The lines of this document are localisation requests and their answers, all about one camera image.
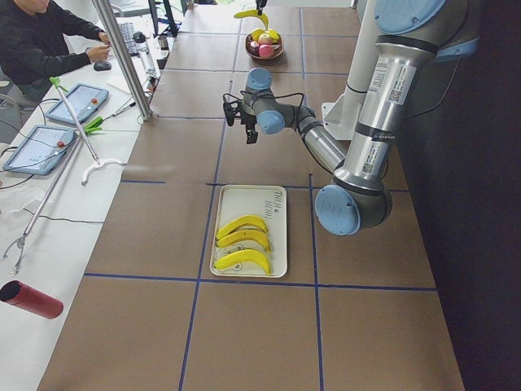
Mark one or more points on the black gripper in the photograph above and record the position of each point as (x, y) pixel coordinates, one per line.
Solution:
(247, 120)

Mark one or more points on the yellow banana basket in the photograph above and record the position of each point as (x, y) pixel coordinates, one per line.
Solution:
(250, 220)
(253, 13)

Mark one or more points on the yellow banana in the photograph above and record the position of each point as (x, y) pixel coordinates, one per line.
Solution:
(245, 235)

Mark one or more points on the yellow banana carried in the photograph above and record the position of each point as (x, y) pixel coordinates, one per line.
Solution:
(246, 255)

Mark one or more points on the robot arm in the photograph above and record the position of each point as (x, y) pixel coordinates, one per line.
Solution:
(396, 39)

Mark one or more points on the wicker fruit basket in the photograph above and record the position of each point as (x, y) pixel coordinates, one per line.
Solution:
(278, 48)

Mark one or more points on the pink apple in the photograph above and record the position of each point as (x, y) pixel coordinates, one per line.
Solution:
(266, 51)

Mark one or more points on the dark red plum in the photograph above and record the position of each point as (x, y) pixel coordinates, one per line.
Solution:
(253, 48)

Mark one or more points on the yellow lemon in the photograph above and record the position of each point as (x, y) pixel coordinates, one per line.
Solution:
(256, 33)

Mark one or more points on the clear water bottle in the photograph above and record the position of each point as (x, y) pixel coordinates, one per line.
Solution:
(144, 53)

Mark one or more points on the white bear tray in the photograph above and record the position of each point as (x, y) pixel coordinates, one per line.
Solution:
(268, 202)

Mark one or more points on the black computer mouse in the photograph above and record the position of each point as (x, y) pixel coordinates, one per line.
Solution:
(101, 66)

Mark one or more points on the blue teach pendant far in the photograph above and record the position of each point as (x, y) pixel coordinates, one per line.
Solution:
(86, 100)

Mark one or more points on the blue teach pendant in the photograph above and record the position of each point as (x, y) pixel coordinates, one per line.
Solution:
(86, 100)
(41, 151)

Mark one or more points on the seated person black jacket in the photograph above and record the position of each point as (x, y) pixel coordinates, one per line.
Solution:
(33, 47)

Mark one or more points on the blue teach pendant near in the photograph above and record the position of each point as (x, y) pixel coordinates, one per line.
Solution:
(41, 151)

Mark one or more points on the long metal grabber tool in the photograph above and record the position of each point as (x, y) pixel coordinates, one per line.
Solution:
(19, 242)

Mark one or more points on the red cylinder bottle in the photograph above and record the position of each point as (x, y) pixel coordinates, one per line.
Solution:
(30, 299)

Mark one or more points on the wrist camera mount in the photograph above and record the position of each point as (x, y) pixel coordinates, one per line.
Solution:
(231, 108)

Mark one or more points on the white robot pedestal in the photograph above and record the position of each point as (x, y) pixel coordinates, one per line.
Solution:
(340, 117)

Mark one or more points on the aluminium frame post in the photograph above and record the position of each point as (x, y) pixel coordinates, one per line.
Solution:
(109, 22)

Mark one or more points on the green handled grabber tool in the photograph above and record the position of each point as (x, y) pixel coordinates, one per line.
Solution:
(98, 162)

